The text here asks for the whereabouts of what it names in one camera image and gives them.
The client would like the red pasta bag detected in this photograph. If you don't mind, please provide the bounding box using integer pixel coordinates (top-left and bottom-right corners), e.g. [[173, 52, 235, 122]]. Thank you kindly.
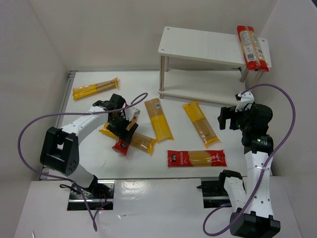
[[237, 25, 269, 72], [112, 117, 137, 156], [167, 150, 227, 168]]

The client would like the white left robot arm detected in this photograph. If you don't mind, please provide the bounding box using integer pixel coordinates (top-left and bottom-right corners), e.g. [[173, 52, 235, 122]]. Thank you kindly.
[[40, 94, 140, 194]]

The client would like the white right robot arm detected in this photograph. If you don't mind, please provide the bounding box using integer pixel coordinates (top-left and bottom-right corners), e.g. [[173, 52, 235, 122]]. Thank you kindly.
[[217, 103, 280, 238]]

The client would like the yellow pasta bag left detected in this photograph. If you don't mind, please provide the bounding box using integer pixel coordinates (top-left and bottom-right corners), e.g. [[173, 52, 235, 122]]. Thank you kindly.
[[99, 123, 157, 154]]

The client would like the yellow pasta bag right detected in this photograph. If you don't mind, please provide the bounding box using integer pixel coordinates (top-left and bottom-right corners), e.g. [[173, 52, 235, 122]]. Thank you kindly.
[[183, 101, 219, 148]]

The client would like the yellow pasta bag centre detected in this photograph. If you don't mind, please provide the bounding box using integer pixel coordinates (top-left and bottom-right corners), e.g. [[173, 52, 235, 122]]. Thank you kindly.
[[145, 98, 174, 142]]

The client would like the thin yellow pasta bag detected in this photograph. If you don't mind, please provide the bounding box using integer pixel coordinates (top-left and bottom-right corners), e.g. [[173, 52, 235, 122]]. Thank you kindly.
[[73, 77, 118, 101]]

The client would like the red pasta bag front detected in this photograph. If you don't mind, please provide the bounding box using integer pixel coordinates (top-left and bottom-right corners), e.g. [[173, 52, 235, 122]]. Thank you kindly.
[[167, 150, 227, 168]]

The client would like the red pasta bag on shelf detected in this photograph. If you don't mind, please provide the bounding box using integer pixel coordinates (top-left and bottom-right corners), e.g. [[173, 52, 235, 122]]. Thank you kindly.
[[237, 25, 269, 72]]

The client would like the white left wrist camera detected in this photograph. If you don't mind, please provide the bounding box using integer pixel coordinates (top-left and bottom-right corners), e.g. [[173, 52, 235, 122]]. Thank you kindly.
[[123, 107, 140, 121]]

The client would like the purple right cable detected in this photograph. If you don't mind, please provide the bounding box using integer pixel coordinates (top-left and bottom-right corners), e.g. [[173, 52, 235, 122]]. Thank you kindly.
[[202, 83, 296, 237]]

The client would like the purple cable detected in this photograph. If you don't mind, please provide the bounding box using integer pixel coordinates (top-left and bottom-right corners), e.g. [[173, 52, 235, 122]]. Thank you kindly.
[[18, 92, 149, 232], [202, 83, 296, 237]]

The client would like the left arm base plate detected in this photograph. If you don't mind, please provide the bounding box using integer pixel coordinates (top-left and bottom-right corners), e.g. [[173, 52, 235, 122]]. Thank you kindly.
[[59, 180, 115, 211]]

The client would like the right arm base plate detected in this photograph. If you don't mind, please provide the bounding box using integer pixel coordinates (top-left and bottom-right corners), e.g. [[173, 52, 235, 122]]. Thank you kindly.
[[197, 179, 230, 208]]

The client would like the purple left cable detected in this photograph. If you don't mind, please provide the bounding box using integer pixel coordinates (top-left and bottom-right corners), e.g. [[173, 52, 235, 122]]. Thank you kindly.
[[18, 92, 149, 232]]

